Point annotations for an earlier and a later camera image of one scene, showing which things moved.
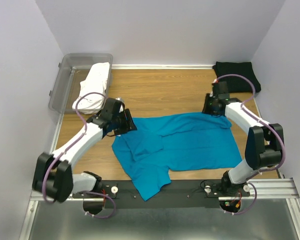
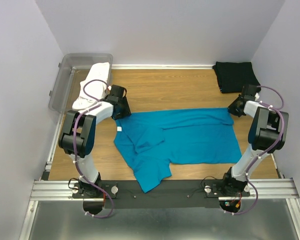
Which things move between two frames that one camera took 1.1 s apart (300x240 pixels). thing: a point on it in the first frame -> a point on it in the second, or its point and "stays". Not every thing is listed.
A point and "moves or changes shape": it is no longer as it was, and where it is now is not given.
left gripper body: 122,125 -> 124,110
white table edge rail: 160,66 stays
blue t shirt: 164,142 moves or changes shape
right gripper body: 208,105 -> 232,107
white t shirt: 90,98 stays
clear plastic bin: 71,69 stays
